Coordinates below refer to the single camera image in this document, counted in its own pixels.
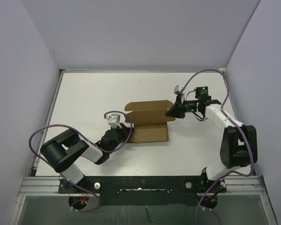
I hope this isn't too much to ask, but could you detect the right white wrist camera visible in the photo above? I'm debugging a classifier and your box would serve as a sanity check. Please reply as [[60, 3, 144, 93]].
[[174, 85, 185, 101]]

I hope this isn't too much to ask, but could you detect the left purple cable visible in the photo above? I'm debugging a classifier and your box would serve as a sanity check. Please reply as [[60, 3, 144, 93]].
[[28, 111, 135, 213]]

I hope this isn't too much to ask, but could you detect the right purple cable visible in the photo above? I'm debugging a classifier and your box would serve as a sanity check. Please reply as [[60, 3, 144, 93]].
[[180, 68, 256, 225]]

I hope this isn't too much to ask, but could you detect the purple cable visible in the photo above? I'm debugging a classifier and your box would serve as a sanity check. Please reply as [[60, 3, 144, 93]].
[[28, 111, 135, 213], [180, 68, 256, 225]]

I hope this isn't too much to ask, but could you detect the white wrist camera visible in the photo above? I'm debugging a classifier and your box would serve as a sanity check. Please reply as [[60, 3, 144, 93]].
[[174, 85, 185, 101], [104, 113, 121, 129]]

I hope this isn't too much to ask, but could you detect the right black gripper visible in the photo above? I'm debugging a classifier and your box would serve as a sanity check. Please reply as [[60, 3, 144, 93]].
[[166, 96, 200, 120]]

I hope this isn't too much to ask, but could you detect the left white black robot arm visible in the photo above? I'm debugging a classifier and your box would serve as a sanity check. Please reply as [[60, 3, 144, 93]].
[[40, 123, 134, 193]]

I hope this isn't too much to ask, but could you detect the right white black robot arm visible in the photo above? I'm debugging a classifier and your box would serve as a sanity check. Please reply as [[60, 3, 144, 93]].
[[165, 85, 258, 192]]

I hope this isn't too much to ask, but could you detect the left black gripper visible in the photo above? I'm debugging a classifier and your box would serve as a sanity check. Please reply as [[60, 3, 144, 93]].
[[108, 122, 134, 153]]

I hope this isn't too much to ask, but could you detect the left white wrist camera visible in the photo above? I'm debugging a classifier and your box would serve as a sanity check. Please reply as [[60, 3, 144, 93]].
[[104, 113, 121, 129]]

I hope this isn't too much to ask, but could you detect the brown cardboard box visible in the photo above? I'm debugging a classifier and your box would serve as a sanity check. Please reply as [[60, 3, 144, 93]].
[[125, 100, 176, 143]]

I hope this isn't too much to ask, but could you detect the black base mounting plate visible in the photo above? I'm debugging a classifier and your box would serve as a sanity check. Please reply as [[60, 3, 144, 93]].
[[58, 171, 227, 207]]

